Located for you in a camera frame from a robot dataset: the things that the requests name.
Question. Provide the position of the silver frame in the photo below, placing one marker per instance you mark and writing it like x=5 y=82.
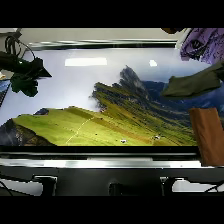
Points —
x=100 y=163

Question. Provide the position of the olive green garment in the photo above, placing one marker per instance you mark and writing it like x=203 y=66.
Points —
x=193 y=84

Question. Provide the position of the brown garment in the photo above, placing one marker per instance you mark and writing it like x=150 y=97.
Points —
x=210 y=135

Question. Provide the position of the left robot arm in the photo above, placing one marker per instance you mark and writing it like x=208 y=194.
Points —
x=20 y=65

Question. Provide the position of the purple printed garment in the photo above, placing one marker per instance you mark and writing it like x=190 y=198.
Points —
x=208 y=41

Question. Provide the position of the dark green garment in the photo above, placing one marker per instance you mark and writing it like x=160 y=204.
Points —
x=24 y=85

